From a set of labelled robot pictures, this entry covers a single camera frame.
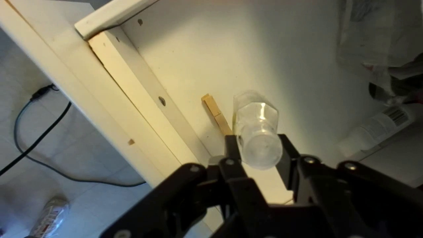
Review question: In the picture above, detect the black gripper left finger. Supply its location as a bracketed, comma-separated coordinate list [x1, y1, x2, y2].
[218, 135, 283, 238]

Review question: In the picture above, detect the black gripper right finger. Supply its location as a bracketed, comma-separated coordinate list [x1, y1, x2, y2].
[276, 135, 374, 238]

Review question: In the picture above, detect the clear plastic bottle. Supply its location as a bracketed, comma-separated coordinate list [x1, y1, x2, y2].
[233, 91, 283, 169]

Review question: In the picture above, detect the white kitchen drawer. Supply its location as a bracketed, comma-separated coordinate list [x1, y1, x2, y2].
[1, 0, 382, 185]

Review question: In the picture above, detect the labelled white bottle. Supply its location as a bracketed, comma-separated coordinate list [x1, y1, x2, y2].
[337, 106, 416, 157]

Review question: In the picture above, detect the black power cable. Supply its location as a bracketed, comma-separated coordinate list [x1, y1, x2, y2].
[0, 83, 148, 188]

